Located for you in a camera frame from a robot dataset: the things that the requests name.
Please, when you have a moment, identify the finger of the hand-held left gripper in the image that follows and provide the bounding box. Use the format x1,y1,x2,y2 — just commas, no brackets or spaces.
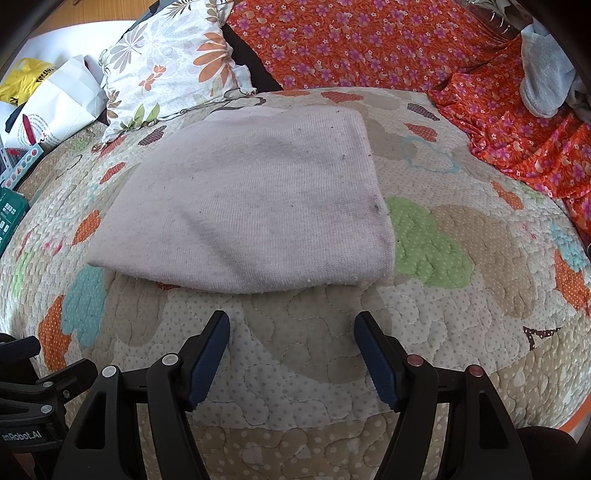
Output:
0,357,99,418
0,335,42,370

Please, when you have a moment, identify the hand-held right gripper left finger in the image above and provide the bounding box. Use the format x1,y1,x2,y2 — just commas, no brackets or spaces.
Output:
51,310,230,480

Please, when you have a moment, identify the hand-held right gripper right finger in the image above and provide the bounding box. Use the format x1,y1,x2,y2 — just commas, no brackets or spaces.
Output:
353,311,534,480

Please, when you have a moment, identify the pale pink knit top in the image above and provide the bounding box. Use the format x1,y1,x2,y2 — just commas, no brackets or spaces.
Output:
85,107,397,296

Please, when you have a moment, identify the heart-patterned quilt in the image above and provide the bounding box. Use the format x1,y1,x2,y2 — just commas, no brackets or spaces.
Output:
0,87,591,480

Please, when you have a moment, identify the green cardboard box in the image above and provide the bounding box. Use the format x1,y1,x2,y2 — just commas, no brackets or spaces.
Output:
0,187,29,252

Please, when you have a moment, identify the colour dotted strip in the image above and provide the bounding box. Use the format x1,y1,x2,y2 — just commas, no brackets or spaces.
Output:
0,142,43,190

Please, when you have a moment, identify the white paper bag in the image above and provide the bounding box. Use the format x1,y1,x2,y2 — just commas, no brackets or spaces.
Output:
0,54,109,151

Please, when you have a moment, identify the yellow plastic bag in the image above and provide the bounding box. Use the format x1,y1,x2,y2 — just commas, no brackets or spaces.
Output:
0,58,56,107

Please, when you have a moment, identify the white floral pillow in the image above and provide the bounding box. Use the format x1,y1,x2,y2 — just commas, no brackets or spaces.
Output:
99,0,257,144

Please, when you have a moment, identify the orange floral cloth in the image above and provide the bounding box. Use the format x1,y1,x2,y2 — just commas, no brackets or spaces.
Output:
226,0,591,241

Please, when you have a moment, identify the grey towel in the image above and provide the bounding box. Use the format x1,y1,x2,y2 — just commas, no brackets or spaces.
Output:
519,21,575,118

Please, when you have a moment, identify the clear plastic bottle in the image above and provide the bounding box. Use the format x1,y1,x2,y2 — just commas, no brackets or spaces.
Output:
462,0,527,40

